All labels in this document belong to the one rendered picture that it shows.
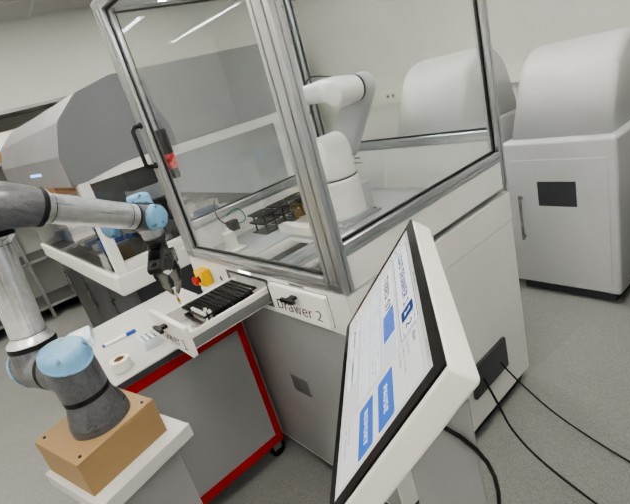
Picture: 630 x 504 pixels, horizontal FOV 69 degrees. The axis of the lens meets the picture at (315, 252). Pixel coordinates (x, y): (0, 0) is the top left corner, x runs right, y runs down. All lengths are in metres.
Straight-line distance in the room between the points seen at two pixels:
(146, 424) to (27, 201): 0.63
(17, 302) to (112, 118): 1.24
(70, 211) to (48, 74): 4.56
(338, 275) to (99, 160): 1.41
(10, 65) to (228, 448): 4.62
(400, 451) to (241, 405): 1.45
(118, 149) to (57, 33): 3.60
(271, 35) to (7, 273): 0.86
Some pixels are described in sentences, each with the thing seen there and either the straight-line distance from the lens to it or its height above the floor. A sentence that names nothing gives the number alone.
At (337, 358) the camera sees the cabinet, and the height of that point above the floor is 0.69.
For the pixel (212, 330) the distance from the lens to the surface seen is 1.57.
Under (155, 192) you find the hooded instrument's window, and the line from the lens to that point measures 2.45.
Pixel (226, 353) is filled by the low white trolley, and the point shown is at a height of 0.62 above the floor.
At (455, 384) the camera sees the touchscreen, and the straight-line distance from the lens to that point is 0.57.
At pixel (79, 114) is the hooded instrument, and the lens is 2.35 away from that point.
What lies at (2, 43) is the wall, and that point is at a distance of 5.81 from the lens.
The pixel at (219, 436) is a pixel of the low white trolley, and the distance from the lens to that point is 2.04.
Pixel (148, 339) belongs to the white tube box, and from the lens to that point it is 1.88.
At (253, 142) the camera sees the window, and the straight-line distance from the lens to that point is 1.39.
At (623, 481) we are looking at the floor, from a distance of 2.06.
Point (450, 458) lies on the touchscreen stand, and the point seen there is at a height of 0.87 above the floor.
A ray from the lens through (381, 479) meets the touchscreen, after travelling 0.67.
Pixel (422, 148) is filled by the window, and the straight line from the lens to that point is 1.56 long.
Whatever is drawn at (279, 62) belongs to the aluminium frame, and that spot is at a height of 1.58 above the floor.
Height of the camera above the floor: 1.53
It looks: 20 degrees down
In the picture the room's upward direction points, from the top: 16 degrees counter-clockwise
